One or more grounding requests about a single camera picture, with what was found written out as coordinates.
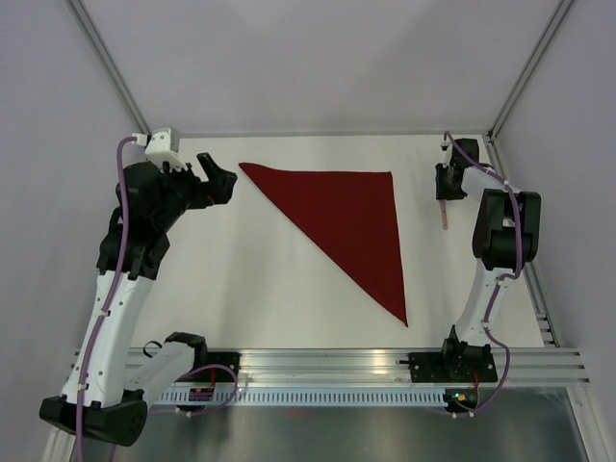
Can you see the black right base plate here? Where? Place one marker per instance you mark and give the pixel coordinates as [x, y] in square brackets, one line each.
[433, 367]

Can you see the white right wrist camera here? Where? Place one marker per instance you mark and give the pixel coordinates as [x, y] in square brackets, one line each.
[448, 151]

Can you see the aluminium frame rail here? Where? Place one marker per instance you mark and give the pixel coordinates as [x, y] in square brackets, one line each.
[331, 132]
[534, 282]

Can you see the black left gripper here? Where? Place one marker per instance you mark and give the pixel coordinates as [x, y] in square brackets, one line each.
[218, 192]

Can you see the aluminium frame back rail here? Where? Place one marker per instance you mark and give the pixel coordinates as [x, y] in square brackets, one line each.
[331, 132]

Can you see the aluminium frame left post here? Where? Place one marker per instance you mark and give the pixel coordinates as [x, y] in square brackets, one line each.
[103, 55]

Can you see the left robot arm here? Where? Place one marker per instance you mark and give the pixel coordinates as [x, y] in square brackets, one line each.
[100, 401]

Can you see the aluminium frame right post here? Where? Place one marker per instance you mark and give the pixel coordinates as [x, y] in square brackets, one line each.
[539, 51]

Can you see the aluminium frame right side rail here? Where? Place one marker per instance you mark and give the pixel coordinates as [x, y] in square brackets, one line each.
[534, 282]

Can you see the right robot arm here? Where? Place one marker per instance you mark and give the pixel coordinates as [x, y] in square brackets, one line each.
[505, 239]

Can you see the aluminium front mounting rail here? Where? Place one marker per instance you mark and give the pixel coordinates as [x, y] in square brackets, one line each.
[390, 367]

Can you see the dark red cloth napkin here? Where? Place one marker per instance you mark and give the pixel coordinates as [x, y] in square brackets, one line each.
[351, 216]

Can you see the white slotted cable duct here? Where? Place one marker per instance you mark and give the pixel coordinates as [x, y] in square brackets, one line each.
[306, 397]

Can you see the aluminium frame post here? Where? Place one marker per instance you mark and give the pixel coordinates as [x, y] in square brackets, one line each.
[539, 51]
[103, 55]

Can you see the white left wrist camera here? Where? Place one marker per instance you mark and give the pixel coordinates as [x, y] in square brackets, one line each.
[162, 149]

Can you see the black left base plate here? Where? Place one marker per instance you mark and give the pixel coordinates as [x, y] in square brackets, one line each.
[221, 363]

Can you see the silver metal fork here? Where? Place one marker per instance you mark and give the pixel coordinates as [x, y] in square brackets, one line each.
[444, 214]

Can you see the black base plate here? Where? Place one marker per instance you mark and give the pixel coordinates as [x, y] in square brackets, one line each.
[433, 367]
[221, 363]

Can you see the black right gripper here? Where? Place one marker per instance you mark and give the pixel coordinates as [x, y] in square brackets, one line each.
[441, 191]

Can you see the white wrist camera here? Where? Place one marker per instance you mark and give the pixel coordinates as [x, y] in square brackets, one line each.
[448, 151]
[162, 149]

